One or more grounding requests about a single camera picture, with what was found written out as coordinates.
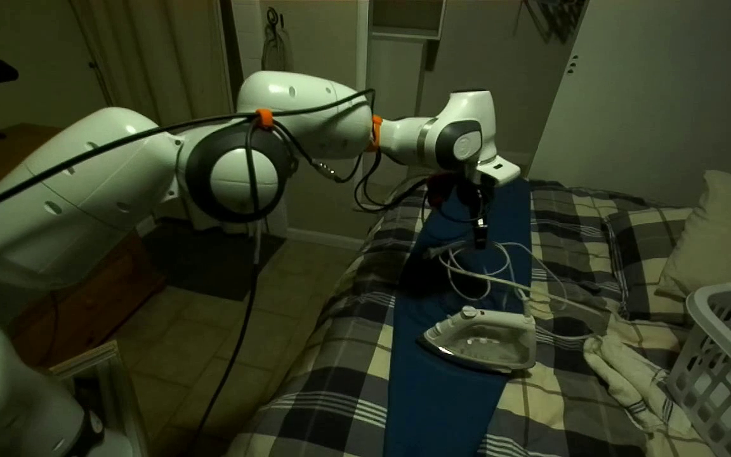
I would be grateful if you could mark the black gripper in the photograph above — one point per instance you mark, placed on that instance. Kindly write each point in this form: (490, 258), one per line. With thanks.
(459, 199)

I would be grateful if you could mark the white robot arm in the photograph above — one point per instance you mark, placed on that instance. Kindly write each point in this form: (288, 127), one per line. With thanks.
(79, 193)

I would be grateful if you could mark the white clothes iron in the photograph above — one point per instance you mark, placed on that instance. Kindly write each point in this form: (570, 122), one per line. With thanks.
(485, 339)

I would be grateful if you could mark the plaid bed blanket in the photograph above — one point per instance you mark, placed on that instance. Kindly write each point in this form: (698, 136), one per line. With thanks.
(366, 387)

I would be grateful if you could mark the blue ironing board cover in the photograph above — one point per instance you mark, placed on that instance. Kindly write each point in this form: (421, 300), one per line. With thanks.
(458, 363)

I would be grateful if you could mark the dark floor mat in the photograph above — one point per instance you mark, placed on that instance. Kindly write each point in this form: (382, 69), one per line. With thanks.
(208, 263)

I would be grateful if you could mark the white crumpled cloth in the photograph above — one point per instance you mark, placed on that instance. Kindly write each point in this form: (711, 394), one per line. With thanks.
(638, 383)

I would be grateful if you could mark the cream pillow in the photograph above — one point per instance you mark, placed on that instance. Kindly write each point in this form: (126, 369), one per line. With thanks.
(703, 250)

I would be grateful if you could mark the hanging bag on door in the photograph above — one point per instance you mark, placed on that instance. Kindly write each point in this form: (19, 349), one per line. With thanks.
(274, 55)

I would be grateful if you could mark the white laundry basket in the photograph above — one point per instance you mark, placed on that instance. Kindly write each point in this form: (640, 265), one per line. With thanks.
(701, 373)

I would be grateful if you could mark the wooden dresser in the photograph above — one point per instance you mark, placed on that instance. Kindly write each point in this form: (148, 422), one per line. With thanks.
(79, 319)

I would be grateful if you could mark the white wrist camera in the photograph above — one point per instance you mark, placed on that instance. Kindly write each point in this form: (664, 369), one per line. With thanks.
(499, 168)

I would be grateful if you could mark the dark wall hanging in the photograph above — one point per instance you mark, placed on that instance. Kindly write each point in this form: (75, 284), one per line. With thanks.
(555, 18)

